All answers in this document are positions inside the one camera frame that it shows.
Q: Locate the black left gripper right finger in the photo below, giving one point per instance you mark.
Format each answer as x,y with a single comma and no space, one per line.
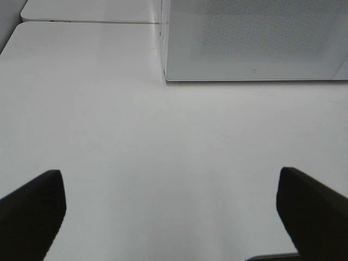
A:
314,216

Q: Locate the white microwave door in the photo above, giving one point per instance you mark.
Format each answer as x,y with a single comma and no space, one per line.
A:
257,40

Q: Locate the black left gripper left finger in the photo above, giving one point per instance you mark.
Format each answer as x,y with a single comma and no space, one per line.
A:
31,217

